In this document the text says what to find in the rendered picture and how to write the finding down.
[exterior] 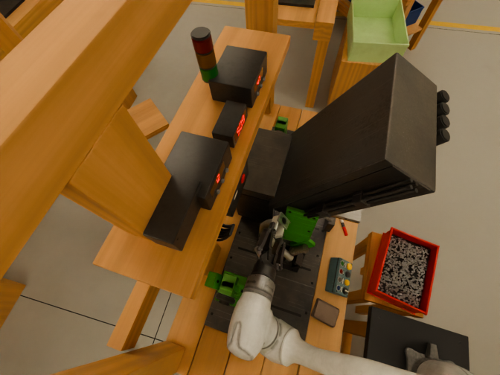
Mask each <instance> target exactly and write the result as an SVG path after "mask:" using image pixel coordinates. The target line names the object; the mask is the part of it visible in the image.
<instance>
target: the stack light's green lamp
mask: <svg viewBox="0 0 500 375"><path fill-rule="evenodd" d="M199 70H200V73H201V76H202V80H203V81H204V82H205V83H208V80H210V79H214V78H215V77H216V76H217V75H218V68H217V65H216V66H215V67H214V68H212V69H211V70H202V69H201V68H199Z"/></svg>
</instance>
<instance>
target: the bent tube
mask: <svg viewBox="0 0 500 375"><path fill-rule="evenodd" d="M277 221H278V226H279V225H282V227H283V228H284V229H285V230H287V229H288V226H289V222H290V221H289V219H288V218H287V217H286V216H285V215H284V214H283V213H282V212H280V213H279V216H278V219H277ZM271 222H272V219H268V220H265V221H264V222H262V223H261V225H260V234H261V233H262V231H263V229H265V228H268V227H269V225H270V223H271ZM284 257H285V258H286V259H287V260H288V261H292V260H293V258H294V256H292V255H291V254H290V253H289V252H288V251H287V250H286V249H285V251H284Z"/></svg>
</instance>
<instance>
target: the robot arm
mask: <svg viewBox="0 0 500 375"><path fill-rule="evenodd" d="M278 216H279V215H277V216H273V218H272V222H271V223H270V225H269V227H268V228H265V229H263V231H262V233H261V235H260V238H259V240H258V241H257V245H256V246H255V247H254V248H253V251H255V252H256V253H257V262H256V264H255V265H254V267H253V269H252V272H251V275H249V276H248V278H247V281H246V285H245V287H244V289H243V293H242V295H241V297H240V299H239V300H238V302H237V304H236V306H235V308H234V311H233V314H232V317H231V321H230V324H229V328H228V336H227V348H228V350H229V351H230V352H231V353H232V354H234V355H235V356H236V357H238V358H241V359H244V360H246V361H251V360H253V359H254V358H255V357H256V356H257V355H258V353H260V354H262V355H263V356H265V357H266V358H267V359H268V360H270V361H271V362H274V363H277V364H280V365H283V366H286V367H288V366H290V365H291V364H293V363H296V364H299V365H303V366H304V367H307V368H309V369H312V370H314V371H317V372H319V373H320V374H323V375H475V374H473V373H472V372H470V371H468V370H467V369H465V368H462V367H460V366H457V365H456V364H455V363H454V362H452V361H443V360H441V359H439V357H438V349H437V345H436V344H430V343H428V344H427V348H426V355H425V354H422V353H418V352H417V351H415V350H413V349H411V348H409V347H407V348H406V349H405V355H406V369H405V370H403V369H400V368H396V367H394V366H390V365H387V364H384V363H381V362H377V361H374V360H371V359H366V358H362V357H359V356H353V355H349V354H345V353H338V352H334V351H330V350H324V349H321V348H318V347H314V346H312V345H311V344H308V343H307V342H305V341H304V340H303V339H302V338H301V337H300V334H299V332H298V330H296V329H295V328H294V327H292V326H290V325H289V324H287V323H286V322H285V321H283V320H281V319H278V318H276V317H275V316H273V313H272V310H271V302H272V297H273V294H274V291H275V283H274V282H275V276H276V273H277V272H276V271H277V270H282V269H283V256H284V251H285V247H286V243H284V242H283V235H284V228H283V227H282V225H279V226H278V221H277V219H278ZM277 228H278V229H277ZM274 232H276V235H275V243H274V245H273V247H272V240H273V235H274ZM276 238H277V239H276ZM281 246H282V247H281ZM271 247H272V249H271Z"/></svg>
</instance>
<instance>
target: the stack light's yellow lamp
mask: <svg viewBox="0 0 500 375"><path fill-rule="evenodd" d="M195 54H196V52H195ZM196 58H197V62H198V65H199V67H200V68H201V69H202V70H211V69H212V68H214V67H215V66H216V64H217V61H216V57H215V53H214V50H213V51H212V52H211V53H210V54H208V55H204V56H202V55H198V54H196Z"/></svg>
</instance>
